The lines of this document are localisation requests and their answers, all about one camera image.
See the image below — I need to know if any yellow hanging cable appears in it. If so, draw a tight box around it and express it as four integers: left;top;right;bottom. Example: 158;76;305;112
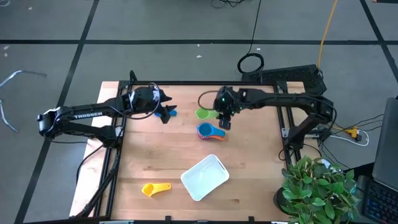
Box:
316;0;339;71

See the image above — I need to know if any black aluminium table frame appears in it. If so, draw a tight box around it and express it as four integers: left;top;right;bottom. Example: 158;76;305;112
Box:
74;70;315;224

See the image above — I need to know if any black plant pot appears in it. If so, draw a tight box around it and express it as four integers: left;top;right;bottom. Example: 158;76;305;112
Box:
272;186;289;214

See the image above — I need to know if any small blue measuring cup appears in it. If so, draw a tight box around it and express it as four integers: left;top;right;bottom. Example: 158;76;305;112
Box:
154;109;178;118

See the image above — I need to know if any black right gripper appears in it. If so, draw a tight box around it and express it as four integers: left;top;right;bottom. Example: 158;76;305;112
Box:
213;86;247;131

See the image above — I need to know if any yellow measuring cup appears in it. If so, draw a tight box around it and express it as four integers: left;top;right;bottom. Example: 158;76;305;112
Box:
141;182;172;198

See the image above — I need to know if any grey laptop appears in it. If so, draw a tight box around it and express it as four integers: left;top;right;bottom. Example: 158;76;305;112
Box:
371;96;398;191

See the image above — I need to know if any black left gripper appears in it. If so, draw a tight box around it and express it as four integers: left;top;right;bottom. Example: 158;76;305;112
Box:
128;86;177;124

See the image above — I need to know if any large blue measuring cup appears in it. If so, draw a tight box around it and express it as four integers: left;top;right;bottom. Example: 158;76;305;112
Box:
196;122;226;138

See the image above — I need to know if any black backlit keyboard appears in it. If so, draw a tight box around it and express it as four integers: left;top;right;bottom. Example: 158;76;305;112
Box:
362;175;398;224

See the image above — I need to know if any white cable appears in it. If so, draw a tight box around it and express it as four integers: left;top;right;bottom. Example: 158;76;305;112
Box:
329;129;371;147

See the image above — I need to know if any green measuring cup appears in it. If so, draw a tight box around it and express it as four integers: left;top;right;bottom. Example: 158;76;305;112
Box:
194;108;220;121

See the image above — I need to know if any white plastic basket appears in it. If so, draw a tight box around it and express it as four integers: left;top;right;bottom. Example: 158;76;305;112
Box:
180;154;230;202

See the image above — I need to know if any yellow plug connector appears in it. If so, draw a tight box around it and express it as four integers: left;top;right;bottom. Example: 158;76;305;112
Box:
343;126;361;138

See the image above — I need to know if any grey floor strap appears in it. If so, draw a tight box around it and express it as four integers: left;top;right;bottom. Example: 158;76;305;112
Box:
0;99;20;134
0;69;48;89

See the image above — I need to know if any green leafy potted plant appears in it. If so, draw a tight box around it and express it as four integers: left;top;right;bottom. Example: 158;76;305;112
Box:
279;155;363;224

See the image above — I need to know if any black coiled hanging cable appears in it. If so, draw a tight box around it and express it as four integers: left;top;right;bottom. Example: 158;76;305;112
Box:
236;0;266;75

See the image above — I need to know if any orange measuring cup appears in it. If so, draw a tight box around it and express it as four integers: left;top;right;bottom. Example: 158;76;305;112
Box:
201;132;225;141

